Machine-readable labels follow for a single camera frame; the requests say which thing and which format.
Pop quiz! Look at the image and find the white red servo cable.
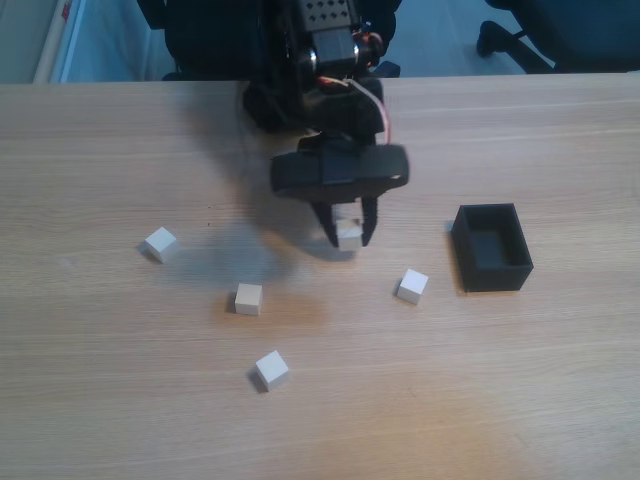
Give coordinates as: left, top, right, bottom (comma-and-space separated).
319, 74, 396, 146

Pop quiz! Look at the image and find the white cube block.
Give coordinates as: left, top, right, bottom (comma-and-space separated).
254, 349, 291, 393
143, 226, 180, 265
233, 282, 264, 317
334, 217, 364, 253
396, 268, 430, 305

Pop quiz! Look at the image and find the black oval camera box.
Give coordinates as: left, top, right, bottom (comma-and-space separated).
269, 142, 412, 202

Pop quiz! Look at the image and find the black open box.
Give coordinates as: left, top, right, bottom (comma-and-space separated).
451, 202, 535, 294

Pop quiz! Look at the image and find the dark blue office chair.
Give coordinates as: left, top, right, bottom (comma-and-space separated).
475, 0, 640, 75

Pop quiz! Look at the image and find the white panel beige edge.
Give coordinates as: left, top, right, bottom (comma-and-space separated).
32, 0, 151, 84

